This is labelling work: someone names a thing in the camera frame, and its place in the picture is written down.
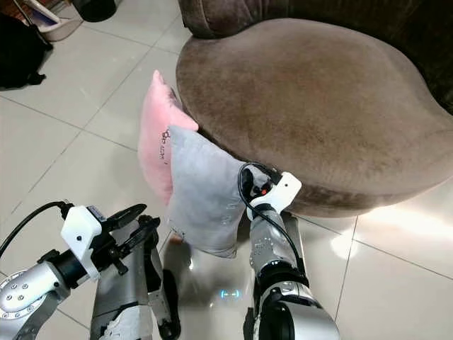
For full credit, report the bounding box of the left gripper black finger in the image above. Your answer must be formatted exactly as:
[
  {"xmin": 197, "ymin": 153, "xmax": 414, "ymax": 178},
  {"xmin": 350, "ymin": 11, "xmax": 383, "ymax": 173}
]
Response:
[
  {"xmin": 129, "ymin": 215, "xmax": 161, "ymax": 249},
  {"xmin": 109, "ymin": 203, "xmax": 149, "ymax": 222}
]

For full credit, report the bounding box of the grey plush pillow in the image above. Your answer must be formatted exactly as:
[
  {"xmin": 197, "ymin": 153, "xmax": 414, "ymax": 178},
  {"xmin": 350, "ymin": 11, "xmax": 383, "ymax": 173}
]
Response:
[{"xmin": 166, "ymin": 125, "xmax": 253, "ymax": 258}]

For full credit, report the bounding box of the pink plush pillow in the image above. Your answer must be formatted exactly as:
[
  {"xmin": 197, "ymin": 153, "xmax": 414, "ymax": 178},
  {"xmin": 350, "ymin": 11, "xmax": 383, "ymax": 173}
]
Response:
[{"xmin": 138, "ymin": 69, "xmax": 200, "ymax": 207}]

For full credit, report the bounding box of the brown velvet round sofa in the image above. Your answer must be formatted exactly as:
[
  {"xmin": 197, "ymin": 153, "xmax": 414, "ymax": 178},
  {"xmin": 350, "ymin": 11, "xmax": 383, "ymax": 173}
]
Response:
[{"xmin": 176, "ymin": 0, "xmax": 453, "ymax": 219}]

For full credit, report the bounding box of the silver right robot leg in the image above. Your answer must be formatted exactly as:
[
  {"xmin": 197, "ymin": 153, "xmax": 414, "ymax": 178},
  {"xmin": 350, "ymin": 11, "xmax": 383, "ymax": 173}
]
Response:
[{"xmin": 242, "ymin": 280, "xmax": 264, "ymax": 340}]

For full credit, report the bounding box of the black backpack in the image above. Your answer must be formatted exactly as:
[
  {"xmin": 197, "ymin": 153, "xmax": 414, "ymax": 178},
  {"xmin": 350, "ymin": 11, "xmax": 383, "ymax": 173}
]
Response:
[{"xmin": 0, "ymin": 13, "xmax": 55, "ymax": 91}]

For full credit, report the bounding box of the black round bin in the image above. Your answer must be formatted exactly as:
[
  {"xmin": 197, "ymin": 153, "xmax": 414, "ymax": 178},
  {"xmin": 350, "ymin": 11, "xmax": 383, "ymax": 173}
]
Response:
[{"xmin": 72, "ymin": 0, "xmax": 120, "ymax": 23}]

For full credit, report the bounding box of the white plastic basket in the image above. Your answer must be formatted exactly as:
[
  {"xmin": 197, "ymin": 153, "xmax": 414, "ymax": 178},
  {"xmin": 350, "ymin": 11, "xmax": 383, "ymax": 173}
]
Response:
[{"xmin": 35, "ymin": 0, "xmax": 87, "ymax": 42}]

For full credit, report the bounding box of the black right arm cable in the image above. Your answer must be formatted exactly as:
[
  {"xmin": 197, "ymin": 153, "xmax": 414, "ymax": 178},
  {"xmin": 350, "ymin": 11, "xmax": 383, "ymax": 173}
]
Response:
[{"xmin": 238, "ymin": 161, "xmax": 306, "ymax": 271}]

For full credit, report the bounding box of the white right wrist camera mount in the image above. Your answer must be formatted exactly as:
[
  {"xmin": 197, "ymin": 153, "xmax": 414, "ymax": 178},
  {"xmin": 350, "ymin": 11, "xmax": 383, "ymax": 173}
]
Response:
[{"xmin": 253, "ymin": 171, "xmax": 303, "ymax": 214}]

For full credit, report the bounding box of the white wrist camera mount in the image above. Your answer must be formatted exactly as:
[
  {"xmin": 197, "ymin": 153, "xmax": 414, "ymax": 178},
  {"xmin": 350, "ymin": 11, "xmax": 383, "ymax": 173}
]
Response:
[
  {"xmin": 61, "ymin": 204, "xmax": 109, "ymax": 281},
  {"xmin": 253, "ymin": 171, "xmax": 303, "ymax": 214}
]

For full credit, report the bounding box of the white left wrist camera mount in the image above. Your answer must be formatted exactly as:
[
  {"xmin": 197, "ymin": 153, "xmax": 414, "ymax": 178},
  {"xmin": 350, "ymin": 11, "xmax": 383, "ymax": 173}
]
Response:
[{"xmin": 61, "ymin": 204, "xmax": 109, "ymax": 281}]

